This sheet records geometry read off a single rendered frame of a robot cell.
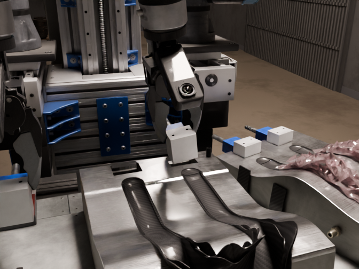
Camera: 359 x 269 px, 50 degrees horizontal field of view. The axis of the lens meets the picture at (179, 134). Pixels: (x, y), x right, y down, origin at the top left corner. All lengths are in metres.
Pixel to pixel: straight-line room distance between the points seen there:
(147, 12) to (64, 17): 0.66
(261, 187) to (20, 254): 0.44
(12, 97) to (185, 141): 0.32
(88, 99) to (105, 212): 0.54
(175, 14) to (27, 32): 0.56
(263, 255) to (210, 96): 0.60
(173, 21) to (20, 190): 0.33
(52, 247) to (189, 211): 0.24
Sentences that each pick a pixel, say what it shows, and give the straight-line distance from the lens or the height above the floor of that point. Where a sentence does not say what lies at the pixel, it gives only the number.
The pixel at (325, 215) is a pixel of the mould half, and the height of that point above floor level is 0.85.
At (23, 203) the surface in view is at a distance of 0.57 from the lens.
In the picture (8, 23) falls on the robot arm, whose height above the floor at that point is 1.17.
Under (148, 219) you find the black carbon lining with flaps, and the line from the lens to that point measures 0.61.
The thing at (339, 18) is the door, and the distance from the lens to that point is 4.62.
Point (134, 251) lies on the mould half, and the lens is 0.47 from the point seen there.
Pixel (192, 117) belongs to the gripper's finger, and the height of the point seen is 0.98.
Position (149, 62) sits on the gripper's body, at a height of 1.08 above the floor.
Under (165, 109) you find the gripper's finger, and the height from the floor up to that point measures 1.00.
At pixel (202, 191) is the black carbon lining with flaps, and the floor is 0.88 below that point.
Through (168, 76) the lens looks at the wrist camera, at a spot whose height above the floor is 1.07.
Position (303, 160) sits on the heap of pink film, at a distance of 0.75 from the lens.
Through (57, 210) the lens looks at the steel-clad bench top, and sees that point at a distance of 0.80.
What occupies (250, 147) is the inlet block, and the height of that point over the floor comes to 0.88.
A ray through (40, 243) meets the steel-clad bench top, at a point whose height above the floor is 0.80.
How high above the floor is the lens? 1.22
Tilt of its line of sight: 23 degrees down
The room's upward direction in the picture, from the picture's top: straight up
